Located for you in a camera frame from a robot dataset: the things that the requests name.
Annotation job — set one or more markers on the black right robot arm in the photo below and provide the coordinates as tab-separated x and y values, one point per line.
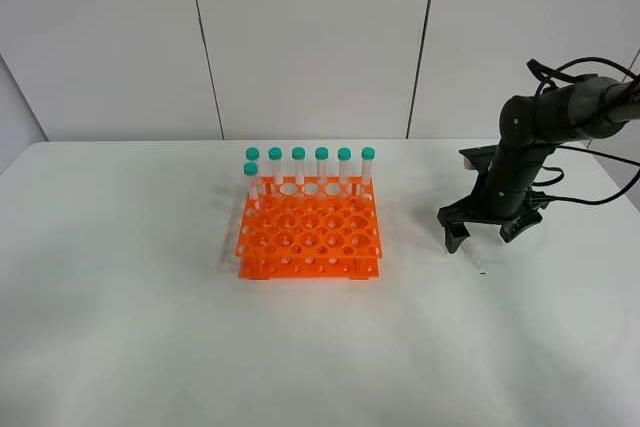
531	129

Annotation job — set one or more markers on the teal cap tube front left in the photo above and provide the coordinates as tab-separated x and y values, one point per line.
251	172

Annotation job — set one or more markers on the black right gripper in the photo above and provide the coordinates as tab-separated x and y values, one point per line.
498	197

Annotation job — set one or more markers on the orange test tube rack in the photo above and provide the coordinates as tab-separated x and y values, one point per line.
312	231

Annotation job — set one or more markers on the clear test tube teal cap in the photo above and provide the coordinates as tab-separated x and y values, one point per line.
473	255

